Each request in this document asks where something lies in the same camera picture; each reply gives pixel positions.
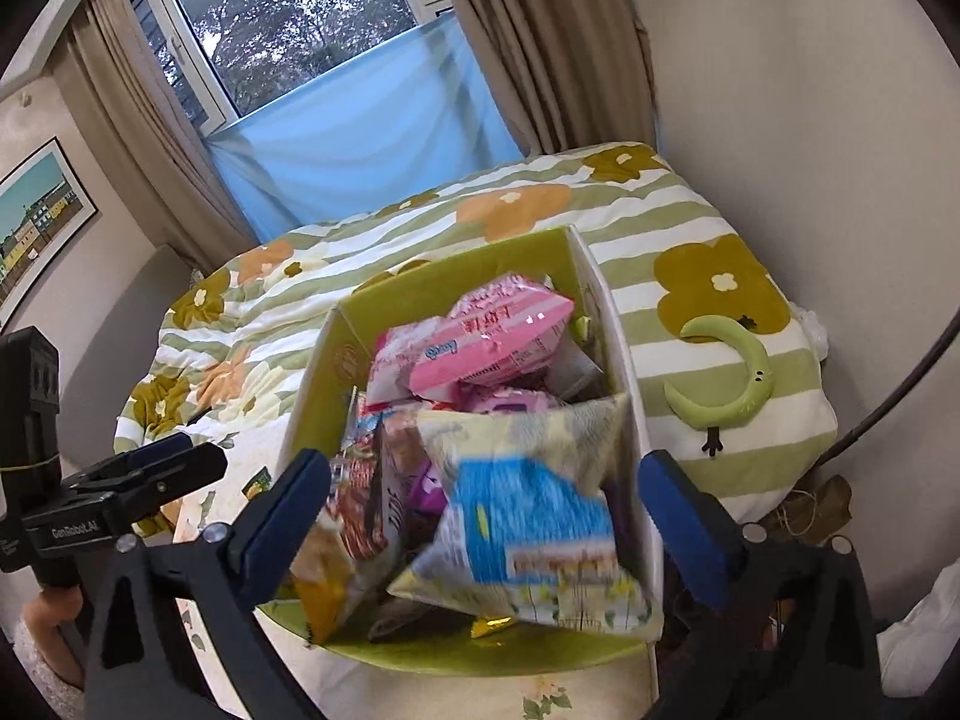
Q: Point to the purple snack bag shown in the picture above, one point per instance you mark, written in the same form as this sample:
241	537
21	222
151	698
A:
431	495

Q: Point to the blue window cloth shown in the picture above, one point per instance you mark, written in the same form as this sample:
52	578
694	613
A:
360	135

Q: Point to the brown crumpled bundle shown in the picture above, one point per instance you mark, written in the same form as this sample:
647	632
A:
817	510

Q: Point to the framed wall picture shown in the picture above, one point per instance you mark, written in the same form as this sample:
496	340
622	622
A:
37	225

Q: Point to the green cardboard box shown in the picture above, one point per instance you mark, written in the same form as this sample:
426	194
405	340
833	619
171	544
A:
525	247

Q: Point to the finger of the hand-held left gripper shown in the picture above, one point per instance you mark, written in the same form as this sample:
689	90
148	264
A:
187	469
150	454

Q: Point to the white framed window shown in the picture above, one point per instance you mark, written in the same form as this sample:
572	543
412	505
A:
300	7

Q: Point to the green striped floral blanket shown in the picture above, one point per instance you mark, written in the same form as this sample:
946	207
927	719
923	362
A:
525	202

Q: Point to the grey padded headboard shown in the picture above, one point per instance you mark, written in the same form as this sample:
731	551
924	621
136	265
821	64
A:
135	292

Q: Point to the white crumpled bag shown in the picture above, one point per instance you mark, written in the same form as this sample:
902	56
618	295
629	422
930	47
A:
814	330

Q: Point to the pink striped snack bag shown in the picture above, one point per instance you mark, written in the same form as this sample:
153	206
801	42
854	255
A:
495	337

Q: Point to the blue and cream snack bag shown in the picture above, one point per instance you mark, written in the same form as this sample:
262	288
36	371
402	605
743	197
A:
525	532

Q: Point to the beige curtain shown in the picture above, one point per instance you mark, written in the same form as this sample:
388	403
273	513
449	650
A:
540	37
150	127

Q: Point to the white cloth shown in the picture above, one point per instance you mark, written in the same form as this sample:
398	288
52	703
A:
922	645

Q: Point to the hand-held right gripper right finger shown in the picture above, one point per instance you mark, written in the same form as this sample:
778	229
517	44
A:
682	525

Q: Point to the person's left forearm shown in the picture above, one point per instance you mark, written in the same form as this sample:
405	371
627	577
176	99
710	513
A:
45	679

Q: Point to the small green yellow packet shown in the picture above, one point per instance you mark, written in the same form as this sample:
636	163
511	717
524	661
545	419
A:
259	483

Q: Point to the person's left hand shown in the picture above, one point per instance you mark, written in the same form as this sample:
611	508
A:
46	611

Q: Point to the yellow snack bag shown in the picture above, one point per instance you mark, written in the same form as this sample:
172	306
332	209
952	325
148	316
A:
322	592

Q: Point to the clear shrimp cracker bag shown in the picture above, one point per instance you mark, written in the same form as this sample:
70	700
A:
367	502

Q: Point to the green moon plush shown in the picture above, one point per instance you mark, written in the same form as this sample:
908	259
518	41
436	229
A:
750	360

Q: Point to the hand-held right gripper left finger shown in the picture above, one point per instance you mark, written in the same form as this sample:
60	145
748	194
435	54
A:
289	517

